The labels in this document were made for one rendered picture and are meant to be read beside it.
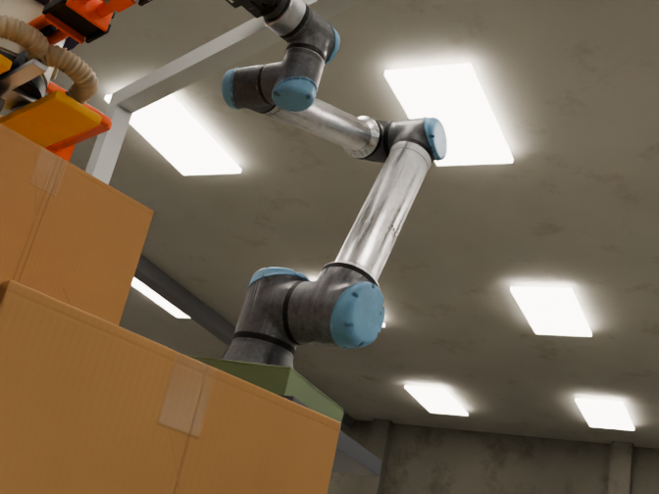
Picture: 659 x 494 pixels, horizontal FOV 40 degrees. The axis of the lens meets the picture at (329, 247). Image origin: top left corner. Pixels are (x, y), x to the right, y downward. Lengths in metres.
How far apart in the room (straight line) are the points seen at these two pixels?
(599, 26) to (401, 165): 3.62
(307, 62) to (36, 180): 0.73
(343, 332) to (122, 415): 1.23
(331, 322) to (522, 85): 4.50
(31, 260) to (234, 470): 0.67
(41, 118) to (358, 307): 0.77
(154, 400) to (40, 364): 0.11
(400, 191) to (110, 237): 0.94
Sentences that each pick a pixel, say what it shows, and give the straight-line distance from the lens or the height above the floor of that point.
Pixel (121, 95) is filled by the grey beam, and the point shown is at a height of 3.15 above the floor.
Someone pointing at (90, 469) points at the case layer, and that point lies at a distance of 0.82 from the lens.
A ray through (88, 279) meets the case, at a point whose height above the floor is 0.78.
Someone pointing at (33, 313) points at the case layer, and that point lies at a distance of 0.80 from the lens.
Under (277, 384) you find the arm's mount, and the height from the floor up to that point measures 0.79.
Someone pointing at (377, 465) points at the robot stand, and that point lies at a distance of 2.21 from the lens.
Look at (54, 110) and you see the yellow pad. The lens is 1.78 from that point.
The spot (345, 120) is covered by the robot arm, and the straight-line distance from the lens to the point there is 2.35.
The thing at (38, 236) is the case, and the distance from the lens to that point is 1.48.
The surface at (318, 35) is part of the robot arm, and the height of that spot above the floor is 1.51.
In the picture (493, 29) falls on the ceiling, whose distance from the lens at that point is 5.92.
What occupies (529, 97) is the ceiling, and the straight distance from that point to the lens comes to 6.47.
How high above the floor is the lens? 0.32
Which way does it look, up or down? 23 degrees up
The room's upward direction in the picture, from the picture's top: 12 degrees clockwise
